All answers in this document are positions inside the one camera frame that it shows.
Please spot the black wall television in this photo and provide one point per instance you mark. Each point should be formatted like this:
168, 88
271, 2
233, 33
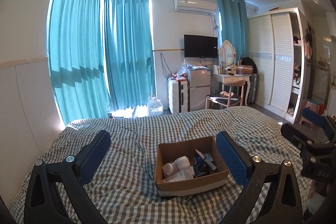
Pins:
200, 46

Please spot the black square object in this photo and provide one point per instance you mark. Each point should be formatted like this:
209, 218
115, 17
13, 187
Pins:
200, 170

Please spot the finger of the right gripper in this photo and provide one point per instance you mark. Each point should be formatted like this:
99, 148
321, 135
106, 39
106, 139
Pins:
299, 140
325, 122

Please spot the white vanity table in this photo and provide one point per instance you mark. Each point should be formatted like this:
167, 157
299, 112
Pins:
228, 79

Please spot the teal window curtain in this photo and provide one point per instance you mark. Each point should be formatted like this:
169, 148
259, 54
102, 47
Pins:
100, 56

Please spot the white wardrobe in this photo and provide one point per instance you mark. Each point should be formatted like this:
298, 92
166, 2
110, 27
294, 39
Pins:
276, 47

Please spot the pink stool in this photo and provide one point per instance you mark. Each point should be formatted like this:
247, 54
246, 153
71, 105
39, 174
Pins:
312, 106

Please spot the oval vanity mirror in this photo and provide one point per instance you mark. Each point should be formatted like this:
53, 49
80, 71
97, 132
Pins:
227, 54

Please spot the white tube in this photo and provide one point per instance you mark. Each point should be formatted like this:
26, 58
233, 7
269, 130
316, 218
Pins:
206, 160

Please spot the teal corner curtain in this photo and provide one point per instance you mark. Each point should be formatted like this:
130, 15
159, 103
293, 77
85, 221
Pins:
234, 22

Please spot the brown cardboard box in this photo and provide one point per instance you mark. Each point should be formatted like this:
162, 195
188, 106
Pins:
169, 152

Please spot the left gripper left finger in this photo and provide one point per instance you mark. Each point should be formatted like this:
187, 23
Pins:
43, 203

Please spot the white plug-in device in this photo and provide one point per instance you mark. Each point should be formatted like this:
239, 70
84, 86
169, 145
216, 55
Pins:
182, 163

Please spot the white figurine bottle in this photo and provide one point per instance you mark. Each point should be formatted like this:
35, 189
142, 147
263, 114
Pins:
169, 169

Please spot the white suitcase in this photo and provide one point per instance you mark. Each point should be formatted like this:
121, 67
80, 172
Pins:
178, 95

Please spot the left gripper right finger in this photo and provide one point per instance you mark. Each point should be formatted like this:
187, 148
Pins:
283, 201

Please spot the clear plastic jar blue label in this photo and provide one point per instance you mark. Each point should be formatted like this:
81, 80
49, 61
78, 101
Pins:
182, 175

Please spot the checkered bed quilt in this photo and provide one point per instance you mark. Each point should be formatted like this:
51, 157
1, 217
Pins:
123, 187

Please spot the small silver fridge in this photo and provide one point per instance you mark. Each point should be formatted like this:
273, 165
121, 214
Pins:
199, 81

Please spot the white air conditioner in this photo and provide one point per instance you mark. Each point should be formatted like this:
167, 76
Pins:
195, 6

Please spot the wooden chair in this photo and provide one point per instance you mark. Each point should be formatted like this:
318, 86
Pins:
227, 99

